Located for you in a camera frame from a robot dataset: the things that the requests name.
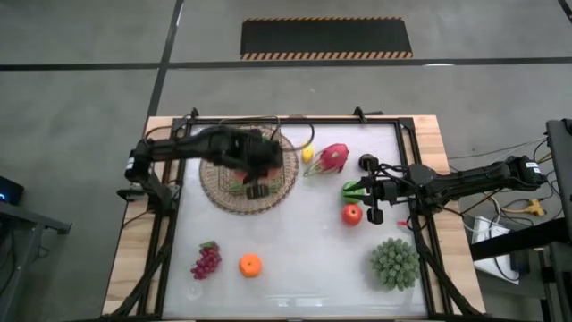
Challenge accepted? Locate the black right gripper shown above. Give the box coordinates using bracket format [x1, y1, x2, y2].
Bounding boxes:
[342, 153, 402, 208]

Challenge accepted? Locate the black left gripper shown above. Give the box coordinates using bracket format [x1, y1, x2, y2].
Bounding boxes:
[209, 126, 285, 184]

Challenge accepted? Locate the green apple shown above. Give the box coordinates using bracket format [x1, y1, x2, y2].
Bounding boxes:
[341, 180, 372, 206]

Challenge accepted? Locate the red watermelon slice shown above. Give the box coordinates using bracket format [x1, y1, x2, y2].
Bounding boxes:
[234, 167, 283, 182]

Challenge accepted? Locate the green bean bundle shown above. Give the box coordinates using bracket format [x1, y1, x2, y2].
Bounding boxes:
[226, 172, 287, 196]

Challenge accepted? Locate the pink dragon fruit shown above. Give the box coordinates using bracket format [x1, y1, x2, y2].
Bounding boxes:
[302, 142, 350, 178]

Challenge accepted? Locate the orange mandarin fruit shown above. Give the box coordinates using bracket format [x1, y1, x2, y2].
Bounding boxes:
[238, 253, 264, 279]

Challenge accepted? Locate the red apple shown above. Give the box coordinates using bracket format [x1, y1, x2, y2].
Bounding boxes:
[341, 203, 364, 227]

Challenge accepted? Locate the round woven straw mat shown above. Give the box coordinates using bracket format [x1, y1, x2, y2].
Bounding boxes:
[198, 124, 299, 215]

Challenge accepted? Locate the green spiky plant ball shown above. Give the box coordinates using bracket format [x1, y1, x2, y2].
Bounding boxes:
[370, 237, 421, 292]

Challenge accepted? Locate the purple grape bunch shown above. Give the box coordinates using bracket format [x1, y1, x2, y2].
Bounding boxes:
[190, 240, 223, 281]

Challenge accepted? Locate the white box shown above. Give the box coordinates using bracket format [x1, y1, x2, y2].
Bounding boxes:
[464, 216, 522, 283]

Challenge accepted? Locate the black hazard-striped floor mat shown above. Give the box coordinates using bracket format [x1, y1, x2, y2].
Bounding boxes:
[240, 16, 415, 61]

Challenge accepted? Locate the grey side table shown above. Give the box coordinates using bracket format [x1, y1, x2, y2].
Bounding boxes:
[545, 118, 572, 233]

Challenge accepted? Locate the black side desk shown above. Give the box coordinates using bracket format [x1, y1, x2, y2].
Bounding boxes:
[0, 175, 72, 322]

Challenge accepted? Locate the black metal table frame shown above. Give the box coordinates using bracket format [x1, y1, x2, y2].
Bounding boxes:
[105, 106, 486, 321]

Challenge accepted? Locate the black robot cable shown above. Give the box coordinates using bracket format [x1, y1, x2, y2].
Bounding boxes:
[218, 114, 316, 153]

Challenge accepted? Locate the yellow cable connector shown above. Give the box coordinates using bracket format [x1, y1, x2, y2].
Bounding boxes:
[502, 199, 546, 218]

